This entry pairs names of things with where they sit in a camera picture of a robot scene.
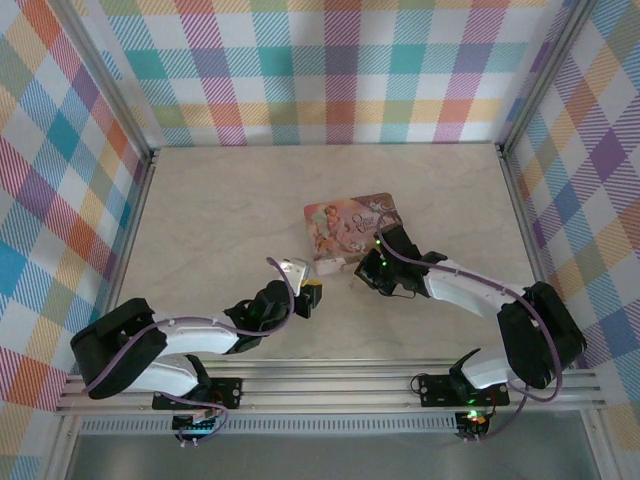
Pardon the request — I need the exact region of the slotted grey cable duct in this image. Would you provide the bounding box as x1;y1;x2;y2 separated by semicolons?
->
79;413;462;437

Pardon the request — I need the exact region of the aluminium frame rail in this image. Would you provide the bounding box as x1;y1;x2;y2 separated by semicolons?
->
495;142;624;480
42;147;160;480

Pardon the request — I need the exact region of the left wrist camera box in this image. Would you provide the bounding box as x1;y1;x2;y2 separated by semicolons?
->
278;256;314;298

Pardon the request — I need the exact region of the aluminium frame post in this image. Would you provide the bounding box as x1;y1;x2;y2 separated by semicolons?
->
497;0;596;156
55;0;159;157

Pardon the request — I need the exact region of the purple cable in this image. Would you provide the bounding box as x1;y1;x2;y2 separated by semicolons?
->
375;211;567;442
81;255;304;432

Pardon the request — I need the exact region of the grey metal sheet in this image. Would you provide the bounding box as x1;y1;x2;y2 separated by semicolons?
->
64;412;604;480

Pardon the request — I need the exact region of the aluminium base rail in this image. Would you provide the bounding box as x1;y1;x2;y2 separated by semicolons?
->
54;356;605;417

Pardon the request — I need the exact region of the small control circuit board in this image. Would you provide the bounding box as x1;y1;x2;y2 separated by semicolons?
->
171;408;222;437
456;408;490;437

